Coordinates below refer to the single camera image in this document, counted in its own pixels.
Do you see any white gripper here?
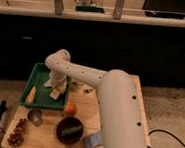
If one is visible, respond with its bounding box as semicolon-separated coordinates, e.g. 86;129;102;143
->
49;71;67;94

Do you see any beige eraser block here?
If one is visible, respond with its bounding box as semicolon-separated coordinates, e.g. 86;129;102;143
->
49;89;61;100

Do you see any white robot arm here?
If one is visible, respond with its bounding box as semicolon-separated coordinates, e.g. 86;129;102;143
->
45;49;148;148

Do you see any green plastic tray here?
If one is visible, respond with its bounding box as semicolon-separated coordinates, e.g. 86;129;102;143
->
19;62;71;111

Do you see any yellow banana piece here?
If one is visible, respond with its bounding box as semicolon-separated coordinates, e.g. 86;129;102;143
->
25;86;37;104

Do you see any orange fruit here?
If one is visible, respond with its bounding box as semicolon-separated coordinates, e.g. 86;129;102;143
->
64;102;78;116

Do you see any small metal cup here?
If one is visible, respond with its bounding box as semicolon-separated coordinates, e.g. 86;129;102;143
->
28;109;43;127

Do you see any dark round bowl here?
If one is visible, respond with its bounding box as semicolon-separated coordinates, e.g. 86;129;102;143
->
56;116;84;145

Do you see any green cucumber in bowl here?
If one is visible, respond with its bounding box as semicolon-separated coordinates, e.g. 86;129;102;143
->
61;125;83;137

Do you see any blue sponge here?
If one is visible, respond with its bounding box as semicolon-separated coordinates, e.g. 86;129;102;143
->
83;132;102;148

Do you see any green base stand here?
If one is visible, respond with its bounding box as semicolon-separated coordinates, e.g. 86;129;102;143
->
75;5;105;13

